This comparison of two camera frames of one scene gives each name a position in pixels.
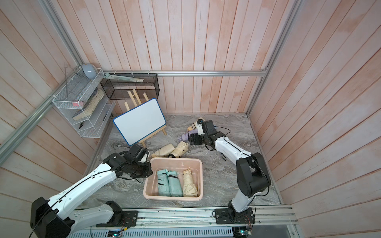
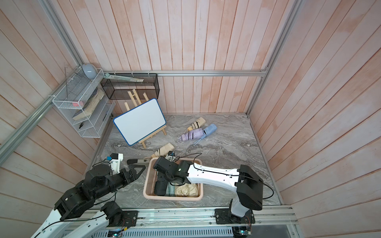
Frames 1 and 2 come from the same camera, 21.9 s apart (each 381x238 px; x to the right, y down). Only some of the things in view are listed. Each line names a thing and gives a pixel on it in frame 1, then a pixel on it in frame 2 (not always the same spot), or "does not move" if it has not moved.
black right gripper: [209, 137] -> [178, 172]
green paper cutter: [136, 80] does not move
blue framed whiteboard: [138, 123] does not move
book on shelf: [93, 101] does not move
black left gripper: [147, 173] -> [133, 173]
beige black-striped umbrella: [163, 151] does not move
